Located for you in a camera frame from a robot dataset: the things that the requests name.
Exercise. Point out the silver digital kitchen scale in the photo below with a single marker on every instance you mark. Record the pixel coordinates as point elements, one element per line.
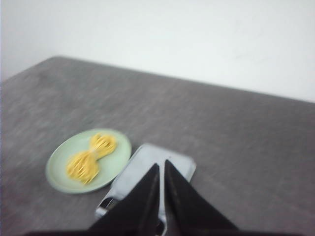
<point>141,161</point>

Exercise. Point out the light green round plate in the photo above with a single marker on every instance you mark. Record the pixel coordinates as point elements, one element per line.
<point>109,166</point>

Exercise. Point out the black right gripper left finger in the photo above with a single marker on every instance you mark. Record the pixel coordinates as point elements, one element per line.
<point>137,212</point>

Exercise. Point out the yellow vermicelli noodle bundle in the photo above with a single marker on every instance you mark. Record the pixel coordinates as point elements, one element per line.
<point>83,166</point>

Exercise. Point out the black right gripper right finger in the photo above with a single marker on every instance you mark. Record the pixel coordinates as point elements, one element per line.
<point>192,212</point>

